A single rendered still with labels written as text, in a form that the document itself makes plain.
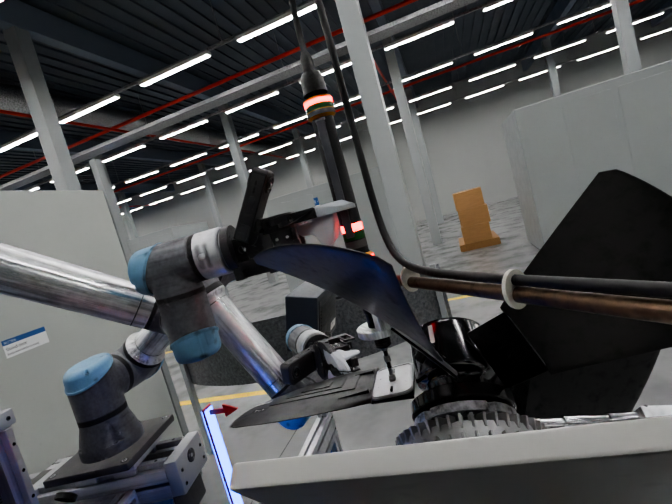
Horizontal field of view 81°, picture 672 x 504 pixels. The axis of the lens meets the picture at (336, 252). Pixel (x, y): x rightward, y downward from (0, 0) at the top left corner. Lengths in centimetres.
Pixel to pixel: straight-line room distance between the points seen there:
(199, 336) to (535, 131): 627
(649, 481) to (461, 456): 8
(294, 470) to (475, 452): 8
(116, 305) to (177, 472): 53
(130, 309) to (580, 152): 642
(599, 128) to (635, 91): 60
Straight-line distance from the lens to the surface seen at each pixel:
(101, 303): 76
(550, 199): 666
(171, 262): 63
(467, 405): 56
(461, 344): 61
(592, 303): 31
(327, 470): 19
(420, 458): 18
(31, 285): 77
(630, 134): 694
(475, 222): 865
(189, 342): 65
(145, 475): 120
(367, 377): 68
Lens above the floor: 146
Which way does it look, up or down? 5 degrees down
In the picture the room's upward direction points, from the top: 15 degrees counter-clockwise
